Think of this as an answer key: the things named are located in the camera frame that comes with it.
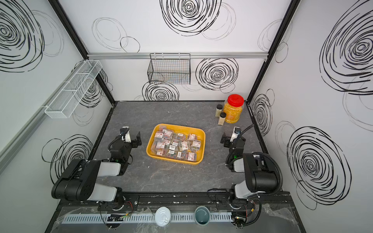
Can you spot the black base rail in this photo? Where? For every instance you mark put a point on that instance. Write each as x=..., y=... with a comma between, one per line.
x=221, y=200

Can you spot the rear black cap spice bottle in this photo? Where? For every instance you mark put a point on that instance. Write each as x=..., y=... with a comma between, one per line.
x=219, y=109

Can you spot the paper clip box red label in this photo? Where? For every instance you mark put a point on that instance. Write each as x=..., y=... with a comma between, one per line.
x=158, y=136

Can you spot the black wire wall basket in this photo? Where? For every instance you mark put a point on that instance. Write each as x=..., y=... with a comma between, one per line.
x=173, y=68

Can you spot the yellow plastic storage tray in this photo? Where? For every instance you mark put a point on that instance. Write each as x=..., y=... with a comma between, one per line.
x=181, y=144

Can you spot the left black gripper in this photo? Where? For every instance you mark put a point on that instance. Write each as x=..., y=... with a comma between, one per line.
x=133, y=141

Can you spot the red lid corn jar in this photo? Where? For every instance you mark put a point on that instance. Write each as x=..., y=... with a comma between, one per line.
x=233, y=108

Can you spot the paper clip box top corner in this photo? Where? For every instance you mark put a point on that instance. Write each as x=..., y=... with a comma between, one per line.
x=162, y=128

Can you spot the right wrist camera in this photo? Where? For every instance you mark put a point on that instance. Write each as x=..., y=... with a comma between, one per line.
x=235, y=133

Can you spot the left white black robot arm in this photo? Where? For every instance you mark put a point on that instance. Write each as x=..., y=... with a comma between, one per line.
x=78, y=182

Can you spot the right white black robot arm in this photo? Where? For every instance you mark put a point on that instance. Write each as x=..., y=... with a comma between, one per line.
x=263, y=176

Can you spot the white slotted cable duct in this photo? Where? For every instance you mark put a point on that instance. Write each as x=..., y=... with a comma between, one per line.
x=134, y=218

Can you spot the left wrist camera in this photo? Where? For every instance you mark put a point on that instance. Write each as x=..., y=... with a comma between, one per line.
x=125, y=134

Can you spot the black cap spice bottle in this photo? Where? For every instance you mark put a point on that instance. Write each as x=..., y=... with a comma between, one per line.
x=222, y=118
x=219, y=109

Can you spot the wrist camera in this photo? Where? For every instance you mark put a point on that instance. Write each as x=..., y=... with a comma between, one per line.
x=235, y=133
x=125, y=134

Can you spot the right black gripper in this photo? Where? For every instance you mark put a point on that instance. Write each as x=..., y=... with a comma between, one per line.
x=228, y=140

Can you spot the grey green cup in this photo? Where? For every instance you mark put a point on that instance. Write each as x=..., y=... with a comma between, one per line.
x=202, y=215

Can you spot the front black cap spice bottle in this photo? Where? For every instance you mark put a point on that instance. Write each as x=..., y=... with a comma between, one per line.
x=222, y=118

